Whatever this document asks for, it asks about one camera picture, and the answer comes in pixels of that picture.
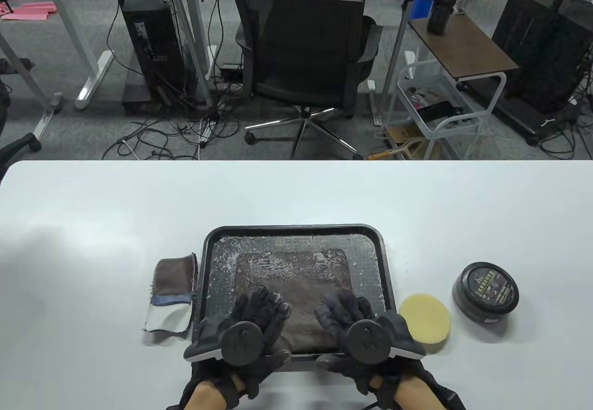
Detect person's right hand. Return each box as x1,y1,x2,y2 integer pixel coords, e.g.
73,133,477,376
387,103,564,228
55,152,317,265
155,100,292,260
315,288,425,397

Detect person's left hand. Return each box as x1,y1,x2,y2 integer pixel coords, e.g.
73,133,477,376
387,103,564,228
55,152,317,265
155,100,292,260
190,285,292,401

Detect black round hand tracker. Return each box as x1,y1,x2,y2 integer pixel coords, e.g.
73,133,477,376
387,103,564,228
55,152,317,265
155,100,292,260
347,310,426,364
184,317,265,366

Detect brown leather bag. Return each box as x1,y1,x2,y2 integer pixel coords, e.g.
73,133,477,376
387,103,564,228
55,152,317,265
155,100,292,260
234,249,353,355

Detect black plastic tray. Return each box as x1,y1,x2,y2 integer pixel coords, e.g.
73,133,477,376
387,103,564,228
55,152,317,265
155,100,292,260
191,224,397,373

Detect brown microfibre cloth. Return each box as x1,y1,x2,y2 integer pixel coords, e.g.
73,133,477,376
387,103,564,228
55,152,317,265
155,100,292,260
142,252,199,334

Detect black leather care cream jar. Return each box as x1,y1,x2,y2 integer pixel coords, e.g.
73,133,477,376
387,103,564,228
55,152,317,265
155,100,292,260
453,262,519,324

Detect person's right forearm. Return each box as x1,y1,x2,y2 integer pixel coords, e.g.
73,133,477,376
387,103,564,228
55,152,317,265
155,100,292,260
394,375,446,410

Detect person's left forearm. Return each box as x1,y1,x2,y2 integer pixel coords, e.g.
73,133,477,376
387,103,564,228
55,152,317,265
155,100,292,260
192,379,239,410

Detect yellow round sponge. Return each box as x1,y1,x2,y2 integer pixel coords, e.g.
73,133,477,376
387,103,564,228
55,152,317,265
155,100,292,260
398,293,452,354

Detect white power strip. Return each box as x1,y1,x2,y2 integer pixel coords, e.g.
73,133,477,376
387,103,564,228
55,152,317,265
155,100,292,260
197,120,218,146

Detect cardboard box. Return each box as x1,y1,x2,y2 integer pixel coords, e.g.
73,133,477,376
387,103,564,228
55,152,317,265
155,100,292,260
385,123,441,160

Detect white metal trolley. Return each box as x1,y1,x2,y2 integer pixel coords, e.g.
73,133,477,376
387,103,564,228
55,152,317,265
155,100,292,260
385,51,508,160

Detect flat black device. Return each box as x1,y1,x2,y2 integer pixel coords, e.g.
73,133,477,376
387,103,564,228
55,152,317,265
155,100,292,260
417,101,464,123

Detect black mesh office chair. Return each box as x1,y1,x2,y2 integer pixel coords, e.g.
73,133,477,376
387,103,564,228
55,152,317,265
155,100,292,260
230,0,384,160

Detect black computer tower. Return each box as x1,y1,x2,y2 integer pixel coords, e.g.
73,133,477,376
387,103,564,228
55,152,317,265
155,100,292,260
121,0,186,114

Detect brown wooden trolley top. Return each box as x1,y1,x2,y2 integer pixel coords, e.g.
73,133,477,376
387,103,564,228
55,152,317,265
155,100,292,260
408,12,519,82

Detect black water bottle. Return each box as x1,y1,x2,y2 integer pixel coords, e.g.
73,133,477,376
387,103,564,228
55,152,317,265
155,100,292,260
427,0,460,35

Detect white desk leg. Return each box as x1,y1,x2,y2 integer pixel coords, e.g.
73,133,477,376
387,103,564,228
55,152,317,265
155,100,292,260
0,30,64,141

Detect black equipment case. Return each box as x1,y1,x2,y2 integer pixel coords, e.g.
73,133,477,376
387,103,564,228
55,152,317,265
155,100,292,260
463,0,593,146

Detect dark desk with white legs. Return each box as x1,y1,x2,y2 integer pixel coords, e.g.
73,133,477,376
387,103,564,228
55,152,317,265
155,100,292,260
0,0,142,110

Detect pink sheets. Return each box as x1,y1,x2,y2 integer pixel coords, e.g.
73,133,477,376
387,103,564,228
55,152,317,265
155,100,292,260
0,2,57,21

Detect black wrist strap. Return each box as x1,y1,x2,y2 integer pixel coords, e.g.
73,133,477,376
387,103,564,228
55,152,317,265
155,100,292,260
166,373,204,410
378,368,465,410

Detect wooden handle brush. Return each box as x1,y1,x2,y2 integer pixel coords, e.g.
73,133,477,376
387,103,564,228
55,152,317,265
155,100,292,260
367,139,417,160

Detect tangled black floor cables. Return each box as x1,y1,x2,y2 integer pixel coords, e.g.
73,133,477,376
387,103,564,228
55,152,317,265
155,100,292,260
102,109,241,160

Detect black cable bundle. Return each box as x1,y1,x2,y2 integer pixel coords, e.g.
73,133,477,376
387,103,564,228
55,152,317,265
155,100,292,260
537,58,593,160

